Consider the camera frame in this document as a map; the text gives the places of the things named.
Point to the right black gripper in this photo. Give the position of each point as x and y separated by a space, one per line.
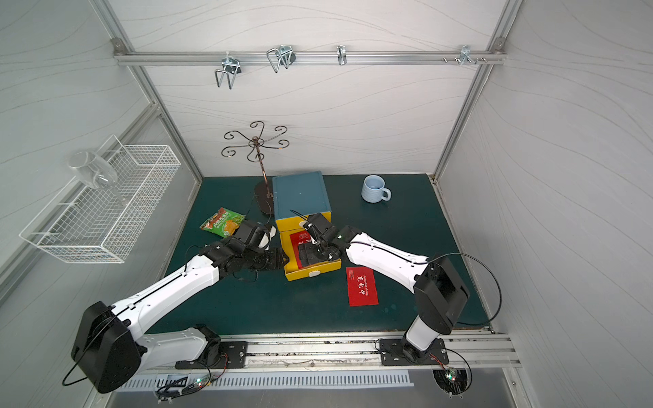
312 245

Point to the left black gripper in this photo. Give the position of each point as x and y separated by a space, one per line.
275 257

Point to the yellow drawer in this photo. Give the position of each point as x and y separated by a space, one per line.
291 270
291 223

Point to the teal drawer cabinet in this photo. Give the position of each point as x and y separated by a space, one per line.
305 193

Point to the red postcard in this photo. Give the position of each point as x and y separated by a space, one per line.
361 285
299 240

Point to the yellow top drawer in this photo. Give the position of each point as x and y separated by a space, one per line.
291 223

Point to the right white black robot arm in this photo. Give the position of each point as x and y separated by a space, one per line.
440 292

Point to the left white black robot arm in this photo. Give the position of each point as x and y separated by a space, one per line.
113 343

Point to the bronze mug tree stand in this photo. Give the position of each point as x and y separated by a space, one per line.
257 145

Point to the green snack packet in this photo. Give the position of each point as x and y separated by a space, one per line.
224 223

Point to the light blue mug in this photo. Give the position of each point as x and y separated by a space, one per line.
374 190

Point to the white vent strip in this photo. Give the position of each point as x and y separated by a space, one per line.
243 380

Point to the left controller wiring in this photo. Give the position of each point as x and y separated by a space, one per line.
189 382

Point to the right round fan unit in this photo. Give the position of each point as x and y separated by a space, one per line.
453 381

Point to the metal double hook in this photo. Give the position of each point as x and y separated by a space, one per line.
227 74

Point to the clear wine glass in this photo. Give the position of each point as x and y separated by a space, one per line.
96 173

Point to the small metal clip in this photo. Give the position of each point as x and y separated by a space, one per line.
341 55

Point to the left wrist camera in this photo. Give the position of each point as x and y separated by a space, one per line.
268 235

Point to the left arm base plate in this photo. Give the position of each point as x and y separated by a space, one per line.
229 355

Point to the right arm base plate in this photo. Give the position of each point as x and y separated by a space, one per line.
413 357

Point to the white wire basket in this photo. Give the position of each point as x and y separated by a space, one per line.
84 225

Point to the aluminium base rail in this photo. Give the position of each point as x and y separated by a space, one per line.
368 350

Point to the metal wire hook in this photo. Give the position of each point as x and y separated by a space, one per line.
282 56

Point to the metal bracket with bolts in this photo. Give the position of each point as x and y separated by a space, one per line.
465 58

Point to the aluminium top rail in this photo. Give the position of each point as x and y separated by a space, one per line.
304 58

